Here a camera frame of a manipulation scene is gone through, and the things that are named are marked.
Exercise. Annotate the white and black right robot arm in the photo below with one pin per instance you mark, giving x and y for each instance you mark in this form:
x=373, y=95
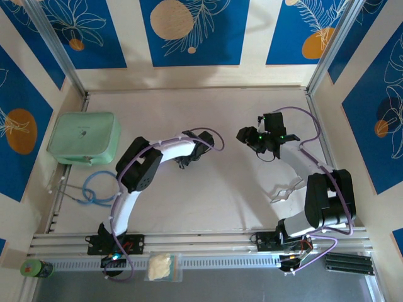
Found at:
x=327, y=198

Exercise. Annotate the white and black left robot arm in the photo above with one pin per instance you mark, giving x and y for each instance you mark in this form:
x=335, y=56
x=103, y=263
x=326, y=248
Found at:
x=138, y=166

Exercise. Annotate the mint green zip pouch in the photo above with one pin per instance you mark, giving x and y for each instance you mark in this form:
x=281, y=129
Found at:
x=82, y=132

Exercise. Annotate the blue tube stethoscope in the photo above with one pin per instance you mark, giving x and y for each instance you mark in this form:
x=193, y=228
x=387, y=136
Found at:
x=89, y=195

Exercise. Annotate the clear bag with cream contents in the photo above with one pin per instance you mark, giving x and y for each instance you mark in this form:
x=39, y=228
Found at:
x=160, y=265

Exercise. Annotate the black controller board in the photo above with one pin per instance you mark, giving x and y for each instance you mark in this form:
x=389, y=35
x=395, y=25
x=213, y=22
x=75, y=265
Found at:
x=289, y=265
x=121, y=262

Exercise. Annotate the black ribbed block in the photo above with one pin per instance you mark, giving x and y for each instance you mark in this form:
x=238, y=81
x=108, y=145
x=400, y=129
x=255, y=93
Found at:
x=349, y=264

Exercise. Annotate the green can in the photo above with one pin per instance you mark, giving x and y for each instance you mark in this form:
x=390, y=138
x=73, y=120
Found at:
x=31, y=269

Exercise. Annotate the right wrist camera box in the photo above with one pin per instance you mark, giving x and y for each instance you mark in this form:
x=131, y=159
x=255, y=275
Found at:
x=260, y=121

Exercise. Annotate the blue floral wall poster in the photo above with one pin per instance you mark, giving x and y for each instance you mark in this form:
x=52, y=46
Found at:
x=283, y=47
x=94, y=47
x=355, y=41
x=37, y=53
x=220, y=47
x=362, y=141
x=19, y=94

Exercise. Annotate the aluminium mounting rail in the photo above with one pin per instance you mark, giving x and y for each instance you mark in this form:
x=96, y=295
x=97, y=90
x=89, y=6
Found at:
x=204, y=240

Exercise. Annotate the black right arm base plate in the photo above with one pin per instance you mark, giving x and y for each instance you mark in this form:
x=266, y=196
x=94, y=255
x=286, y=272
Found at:
x=263, y=242

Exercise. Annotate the aluminium frame post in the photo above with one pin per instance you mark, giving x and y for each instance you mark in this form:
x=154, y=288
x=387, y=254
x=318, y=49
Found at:
x=56, y=47
x=333, y=41

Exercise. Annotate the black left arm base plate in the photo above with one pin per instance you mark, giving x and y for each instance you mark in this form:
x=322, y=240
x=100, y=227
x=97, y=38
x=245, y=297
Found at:
x=138, y=243

